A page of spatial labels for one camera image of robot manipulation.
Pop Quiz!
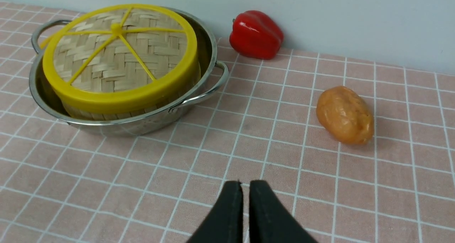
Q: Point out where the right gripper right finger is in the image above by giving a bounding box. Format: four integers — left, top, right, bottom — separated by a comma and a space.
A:
249, 180, 317, 243

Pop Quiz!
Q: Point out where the yellow bamboo steamer basket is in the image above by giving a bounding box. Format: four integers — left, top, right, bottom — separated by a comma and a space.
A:
45, 62, 202, 120

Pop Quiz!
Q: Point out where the red bell pepper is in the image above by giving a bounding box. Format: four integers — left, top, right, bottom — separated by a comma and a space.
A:
229, 11, 284, 60

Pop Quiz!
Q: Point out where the pink checkered tablecloth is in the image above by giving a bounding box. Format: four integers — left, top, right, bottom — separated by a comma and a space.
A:
0, 2, 455, 243

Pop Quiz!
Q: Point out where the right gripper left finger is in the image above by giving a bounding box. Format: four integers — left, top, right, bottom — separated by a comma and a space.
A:
187, 180, 243, 243

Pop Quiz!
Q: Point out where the orange brown potato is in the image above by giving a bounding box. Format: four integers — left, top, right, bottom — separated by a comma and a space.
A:
316, 85, 374, 145

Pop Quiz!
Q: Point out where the stainless steel pot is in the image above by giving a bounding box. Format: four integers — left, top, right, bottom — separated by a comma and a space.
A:
29, 8, 229, 137

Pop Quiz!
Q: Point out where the yellow woven bamboo steamer lid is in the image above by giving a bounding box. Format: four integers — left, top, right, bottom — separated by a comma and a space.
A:
42, 4, 199, 115

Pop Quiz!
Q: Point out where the yellow chili pepper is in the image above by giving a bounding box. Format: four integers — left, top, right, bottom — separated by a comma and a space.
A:
39, 35, 53, 49

